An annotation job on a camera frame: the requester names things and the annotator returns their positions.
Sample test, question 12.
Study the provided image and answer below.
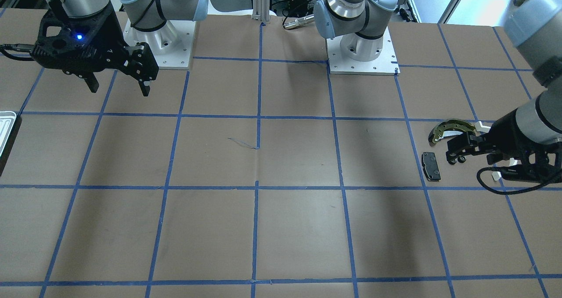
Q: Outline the black brake pad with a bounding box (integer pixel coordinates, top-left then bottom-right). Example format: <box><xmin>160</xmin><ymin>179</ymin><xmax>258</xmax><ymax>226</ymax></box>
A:
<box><xmin>421</xmin><ymin>151</ymin><xmax>441</xmax><ymax>182</ymax></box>

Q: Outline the aluminium frame post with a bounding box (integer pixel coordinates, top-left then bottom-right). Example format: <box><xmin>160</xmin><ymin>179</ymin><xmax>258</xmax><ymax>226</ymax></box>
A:
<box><xmin>251</xmin><ymin>0</ymin><xmax>270</xmax><ymax>24</ymax></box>

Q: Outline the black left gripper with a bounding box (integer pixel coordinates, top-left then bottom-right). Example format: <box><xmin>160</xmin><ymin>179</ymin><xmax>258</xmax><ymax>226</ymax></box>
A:
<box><xmin>446</xmin><ymin>111</ymin><xmax>561</xmax><ymax>184</ymax></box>

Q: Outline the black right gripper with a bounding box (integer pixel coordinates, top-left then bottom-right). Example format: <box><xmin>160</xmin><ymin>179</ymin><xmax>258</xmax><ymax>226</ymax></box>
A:
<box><xmin>31</xmin><ymin>2</ymin><xmax>159</xmax><ymax>97</ymax></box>

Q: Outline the silver metal tray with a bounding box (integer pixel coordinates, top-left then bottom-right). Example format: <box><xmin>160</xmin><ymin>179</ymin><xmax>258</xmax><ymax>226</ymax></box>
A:
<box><xmin>0</xmin><ymin>111</ymin><xmax>18</xmax><ymax>155</ymax></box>

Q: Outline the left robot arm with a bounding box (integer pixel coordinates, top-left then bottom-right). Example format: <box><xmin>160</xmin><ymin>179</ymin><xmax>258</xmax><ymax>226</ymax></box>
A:
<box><xmin>313</xmin><ymin>0</ymin><xmax>562</xmax><ymax>185</ymax></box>

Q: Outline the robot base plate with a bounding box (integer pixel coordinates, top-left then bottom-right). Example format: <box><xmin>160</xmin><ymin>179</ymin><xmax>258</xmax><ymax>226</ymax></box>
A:
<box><xmin>326</xmin><ymin>28</ymin><xmax>401</xmax><ymax>75</ymax></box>
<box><xmin>123</xmin><ymin>20</ymin><xmax>198</xmax><ymax>70</ymax></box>

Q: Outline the white curved plastic bracket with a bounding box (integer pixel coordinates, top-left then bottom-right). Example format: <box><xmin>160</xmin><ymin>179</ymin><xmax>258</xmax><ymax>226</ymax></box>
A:
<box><xmin>475</xmin><ymin>121</ymin><xmax>519</xmax><ymax>181</ymax></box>

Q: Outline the olive brake shoe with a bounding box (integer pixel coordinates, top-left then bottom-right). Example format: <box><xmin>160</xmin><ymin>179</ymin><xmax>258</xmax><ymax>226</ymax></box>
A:
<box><xmin>428</xmin><ymin>118</ymin><xmax>476</xmax><ymax>146</ymax></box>

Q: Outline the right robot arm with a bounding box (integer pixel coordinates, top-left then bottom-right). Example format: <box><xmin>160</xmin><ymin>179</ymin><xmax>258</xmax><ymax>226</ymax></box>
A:
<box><xmin>29</xmin><ymin>0</ymin><xmax>209</xmax><ymax>97</ymax></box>

